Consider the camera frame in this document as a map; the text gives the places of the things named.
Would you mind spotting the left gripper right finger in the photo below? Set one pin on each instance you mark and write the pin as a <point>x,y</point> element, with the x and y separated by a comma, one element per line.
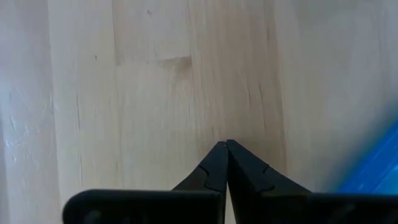
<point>264,205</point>

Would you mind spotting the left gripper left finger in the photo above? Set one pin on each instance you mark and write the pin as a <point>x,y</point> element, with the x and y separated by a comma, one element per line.
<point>186,205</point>

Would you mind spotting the blue plastic case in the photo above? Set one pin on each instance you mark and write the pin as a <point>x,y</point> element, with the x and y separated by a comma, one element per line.
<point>379,168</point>

